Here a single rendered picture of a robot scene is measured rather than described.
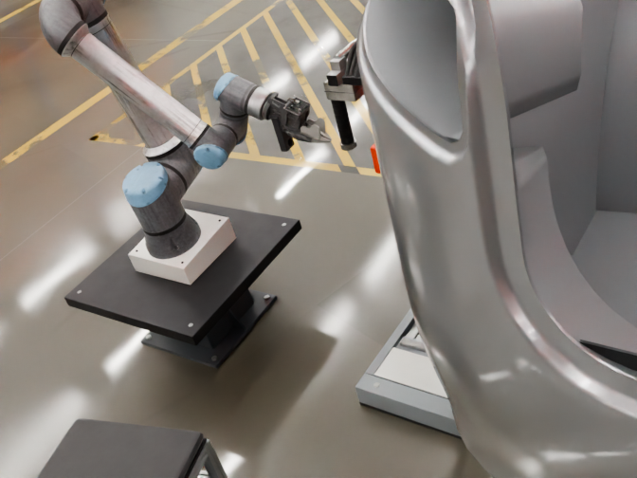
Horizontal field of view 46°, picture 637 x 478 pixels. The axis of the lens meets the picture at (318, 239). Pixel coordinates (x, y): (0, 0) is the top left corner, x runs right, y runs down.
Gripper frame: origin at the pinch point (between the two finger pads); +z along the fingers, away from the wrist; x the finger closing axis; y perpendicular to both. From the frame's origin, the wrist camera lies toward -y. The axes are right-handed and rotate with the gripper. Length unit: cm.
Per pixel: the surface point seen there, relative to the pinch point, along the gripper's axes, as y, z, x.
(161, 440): -36, 5, -87
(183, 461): -32, 14, -90
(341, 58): 36.5, 3.3, -11.5
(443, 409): -37, 64, -38
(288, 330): -73, 6, -15
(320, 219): -82, -12, 46
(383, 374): -47, 44, -30
